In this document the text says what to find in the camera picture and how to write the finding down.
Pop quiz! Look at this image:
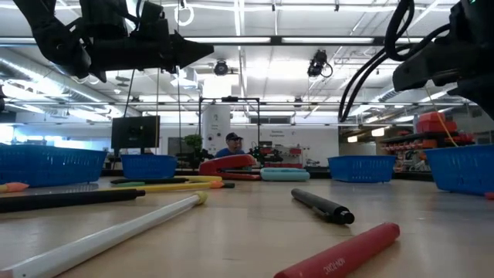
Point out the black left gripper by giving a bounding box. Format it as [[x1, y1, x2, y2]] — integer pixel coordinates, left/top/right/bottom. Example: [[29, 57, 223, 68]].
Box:
[[89, 30, 215, 83]]

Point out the white pencil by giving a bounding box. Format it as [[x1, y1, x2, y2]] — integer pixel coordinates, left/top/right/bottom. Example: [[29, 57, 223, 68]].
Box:
[[0, 191, 208, 278]]

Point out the yellow pencil with orange eraser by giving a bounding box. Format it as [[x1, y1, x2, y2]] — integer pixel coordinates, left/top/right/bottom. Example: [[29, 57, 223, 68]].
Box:
[[0, 181, 30, 194], [98, 180, 226, 194]]

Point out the yellow pen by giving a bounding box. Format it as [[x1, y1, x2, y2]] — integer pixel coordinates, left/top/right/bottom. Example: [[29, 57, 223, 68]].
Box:
[[184, 175, 224, 183]]

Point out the small green tree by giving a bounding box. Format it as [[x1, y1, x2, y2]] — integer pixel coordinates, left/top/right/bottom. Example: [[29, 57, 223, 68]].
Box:
[[183, 134, 204, 159]]

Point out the red pen bottom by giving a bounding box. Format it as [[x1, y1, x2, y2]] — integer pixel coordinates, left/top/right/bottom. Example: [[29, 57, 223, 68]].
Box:
[[272, 222, 401, 278]]

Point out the person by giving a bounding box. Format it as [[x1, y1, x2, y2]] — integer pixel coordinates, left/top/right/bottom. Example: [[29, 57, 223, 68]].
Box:
[[214, 132, 248, 159]]

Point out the light blue calculator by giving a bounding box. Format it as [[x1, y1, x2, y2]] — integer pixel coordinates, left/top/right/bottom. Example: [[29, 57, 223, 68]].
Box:
[[260, 167, 311, 182]]

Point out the black aluminium rig frame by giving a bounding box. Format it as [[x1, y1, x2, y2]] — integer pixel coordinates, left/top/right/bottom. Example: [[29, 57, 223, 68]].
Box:
[[99, 168, 435, 182]]

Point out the small parts organizer rack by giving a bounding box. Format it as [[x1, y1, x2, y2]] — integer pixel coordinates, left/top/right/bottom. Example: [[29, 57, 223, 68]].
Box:
[[380, 132, 476, 174]]

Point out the orange toolbox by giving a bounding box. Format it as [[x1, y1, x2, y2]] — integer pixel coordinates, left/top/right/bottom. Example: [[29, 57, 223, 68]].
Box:
[[415, 111, 459, 134]]

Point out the black background rig frame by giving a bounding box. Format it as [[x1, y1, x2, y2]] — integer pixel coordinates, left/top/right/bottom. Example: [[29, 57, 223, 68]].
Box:
[[198, 96, 262, 155]]

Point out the blue slotted plastic bin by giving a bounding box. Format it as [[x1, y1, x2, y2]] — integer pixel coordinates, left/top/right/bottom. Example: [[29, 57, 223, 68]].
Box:
[[424, 144, 494, 196], [0, 144, 108, 188], [327, 154, 398, 183], [120, 154, 178, 180]]

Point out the black pen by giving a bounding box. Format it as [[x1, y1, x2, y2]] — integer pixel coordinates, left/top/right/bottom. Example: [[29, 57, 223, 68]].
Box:
[[110, 176, 191, 185], [290, 187, 356, 226], [0, 188, 147, 214]]

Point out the white cylindrical tank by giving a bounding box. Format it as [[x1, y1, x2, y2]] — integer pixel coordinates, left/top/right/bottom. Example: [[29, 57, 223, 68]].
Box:
[[202, 104, 232, 155]]

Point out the black ceiling camera with cable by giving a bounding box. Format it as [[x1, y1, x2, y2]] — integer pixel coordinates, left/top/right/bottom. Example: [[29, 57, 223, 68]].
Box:
[[307, 49, 333, 78]]

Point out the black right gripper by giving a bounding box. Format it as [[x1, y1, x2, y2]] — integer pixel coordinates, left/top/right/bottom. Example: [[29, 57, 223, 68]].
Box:
[[391, 36, 494, 120]]

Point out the red stapler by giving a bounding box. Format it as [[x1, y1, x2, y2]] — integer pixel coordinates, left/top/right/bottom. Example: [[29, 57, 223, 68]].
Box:
[[198, 153, 262, 181]]

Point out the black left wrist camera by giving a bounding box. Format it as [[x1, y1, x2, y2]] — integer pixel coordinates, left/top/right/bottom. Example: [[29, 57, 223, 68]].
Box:
[[137, 1, 171, 36]]

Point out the red parts shelf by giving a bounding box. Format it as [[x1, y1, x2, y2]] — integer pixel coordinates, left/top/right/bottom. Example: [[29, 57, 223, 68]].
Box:
[[249, 142, 310, 169]]

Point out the black monitor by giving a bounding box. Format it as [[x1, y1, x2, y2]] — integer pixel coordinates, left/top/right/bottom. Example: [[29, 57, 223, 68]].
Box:
[[110, 115, 161, 151]]

